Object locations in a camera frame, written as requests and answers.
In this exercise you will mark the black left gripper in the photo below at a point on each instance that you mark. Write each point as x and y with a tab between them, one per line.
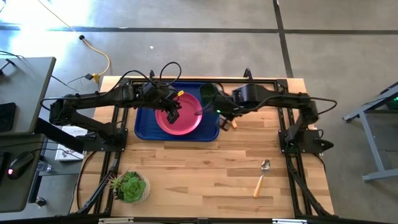
155	95

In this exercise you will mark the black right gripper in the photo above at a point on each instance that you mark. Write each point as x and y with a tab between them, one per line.
225	105

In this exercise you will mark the green faceted cup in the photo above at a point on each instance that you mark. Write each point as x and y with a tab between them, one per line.
207	91

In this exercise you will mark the red-pink round plate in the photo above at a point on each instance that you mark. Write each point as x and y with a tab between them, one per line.
183	124

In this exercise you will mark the blue plastic tray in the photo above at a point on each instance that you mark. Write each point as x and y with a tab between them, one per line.
146	130

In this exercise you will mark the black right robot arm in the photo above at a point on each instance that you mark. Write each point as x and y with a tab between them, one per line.
255	95

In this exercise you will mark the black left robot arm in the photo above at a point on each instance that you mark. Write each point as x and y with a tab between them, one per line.
99	97

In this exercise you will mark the yellow label tag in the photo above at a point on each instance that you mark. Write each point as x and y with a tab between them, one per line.
180	92

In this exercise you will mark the black power connector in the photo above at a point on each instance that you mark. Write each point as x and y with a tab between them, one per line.
89	76

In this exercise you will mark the green succulent in white pot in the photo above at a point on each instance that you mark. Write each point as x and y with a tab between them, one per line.
132	188

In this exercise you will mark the black support beam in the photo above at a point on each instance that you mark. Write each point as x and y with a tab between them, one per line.
62	138

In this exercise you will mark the white printed booklet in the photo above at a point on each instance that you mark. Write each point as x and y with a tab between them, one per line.
66	154

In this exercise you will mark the black crossbar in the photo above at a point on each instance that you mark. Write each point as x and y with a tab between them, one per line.
199	221

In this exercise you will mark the clear water bottle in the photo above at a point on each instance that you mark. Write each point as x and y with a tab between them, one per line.
44	166

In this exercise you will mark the black computer mouse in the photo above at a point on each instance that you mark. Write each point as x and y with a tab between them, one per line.
20	163

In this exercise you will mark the black caster wheel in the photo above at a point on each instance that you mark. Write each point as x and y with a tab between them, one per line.
41	202

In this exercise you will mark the black flat device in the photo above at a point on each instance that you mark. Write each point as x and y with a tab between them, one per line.
7	117

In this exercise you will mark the black device with green light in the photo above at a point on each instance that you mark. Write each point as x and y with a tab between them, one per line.
392	102

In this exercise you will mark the dark grey desk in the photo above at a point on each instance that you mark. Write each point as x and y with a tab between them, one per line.
18	193

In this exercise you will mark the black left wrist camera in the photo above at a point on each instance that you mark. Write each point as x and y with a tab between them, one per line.
171	112

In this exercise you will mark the black aluminium table frame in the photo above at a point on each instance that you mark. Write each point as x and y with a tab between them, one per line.
273	81

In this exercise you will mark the silver metal bracket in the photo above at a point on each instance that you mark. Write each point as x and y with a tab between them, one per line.
289	221
115	220

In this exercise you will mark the grey metal table frame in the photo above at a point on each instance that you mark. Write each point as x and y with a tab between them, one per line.
376	155

